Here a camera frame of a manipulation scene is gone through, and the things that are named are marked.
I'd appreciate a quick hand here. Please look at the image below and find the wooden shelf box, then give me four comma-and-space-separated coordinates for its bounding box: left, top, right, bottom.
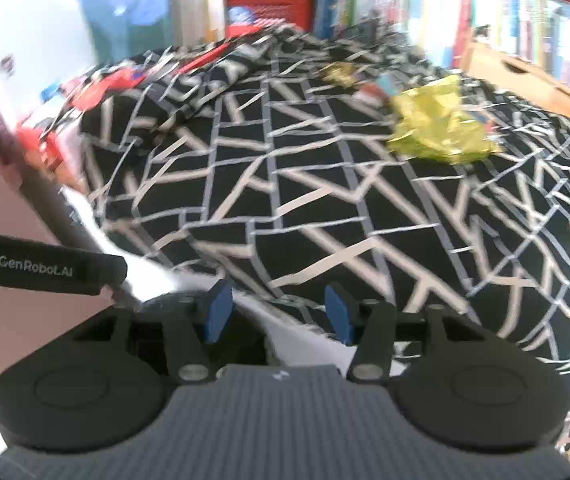
461, 41, 570, 118

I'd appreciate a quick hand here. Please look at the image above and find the black white geometric cloth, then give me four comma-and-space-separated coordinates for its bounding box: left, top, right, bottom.
80, 26, 570, 389

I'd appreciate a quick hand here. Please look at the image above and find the red snack bag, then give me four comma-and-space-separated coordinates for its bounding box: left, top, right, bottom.
71, 66, 145, 112

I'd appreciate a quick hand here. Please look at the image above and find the pink ribbed suitcase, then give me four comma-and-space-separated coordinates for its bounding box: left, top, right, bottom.
0, 136, 125, 375

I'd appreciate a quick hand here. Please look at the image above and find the black lined trash bin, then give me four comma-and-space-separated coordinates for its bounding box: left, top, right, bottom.
126, 292, 270, 384

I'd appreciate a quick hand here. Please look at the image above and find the red plastic basket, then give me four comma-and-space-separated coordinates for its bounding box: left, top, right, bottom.
225, 0, 315, 37

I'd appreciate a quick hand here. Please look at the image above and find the yellow plastic bag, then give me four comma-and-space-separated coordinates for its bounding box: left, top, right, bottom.
387, 75, 503, 165

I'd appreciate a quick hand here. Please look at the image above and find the gold foil wrapper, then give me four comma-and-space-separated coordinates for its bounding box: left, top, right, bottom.
319, 62, 360, 88

